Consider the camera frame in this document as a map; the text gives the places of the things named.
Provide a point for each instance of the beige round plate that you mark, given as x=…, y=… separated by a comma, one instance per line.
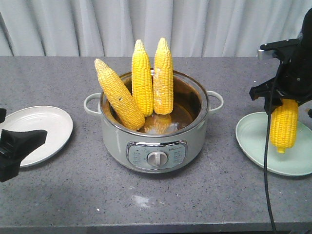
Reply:
x=55, y=121

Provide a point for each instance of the green round plate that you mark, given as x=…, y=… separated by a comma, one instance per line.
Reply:
x=251, y=136

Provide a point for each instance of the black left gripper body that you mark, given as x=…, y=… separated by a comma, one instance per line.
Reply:
x=6, y=168

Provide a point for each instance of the white pleated curtain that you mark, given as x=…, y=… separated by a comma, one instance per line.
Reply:
x=193, y=28

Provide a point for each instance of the pale yellow corn cob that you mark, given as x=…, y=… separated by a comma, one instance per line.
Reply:
x=119, y=96

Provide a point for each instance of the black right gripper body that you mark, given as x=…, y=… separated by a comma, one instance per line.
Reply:
x=295, y=70

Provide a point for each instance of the bright yellow corn cob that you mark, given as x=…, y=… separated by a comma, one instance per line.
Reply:
x=142, y=89
x=283, y=128

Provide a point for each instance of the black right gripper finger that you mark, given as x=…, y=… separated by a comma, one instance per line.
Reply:
x=272, y=101
x=268, y=89

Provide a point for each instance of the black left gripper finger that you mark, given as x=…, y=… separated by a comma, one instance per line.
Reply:
x=16, y=146

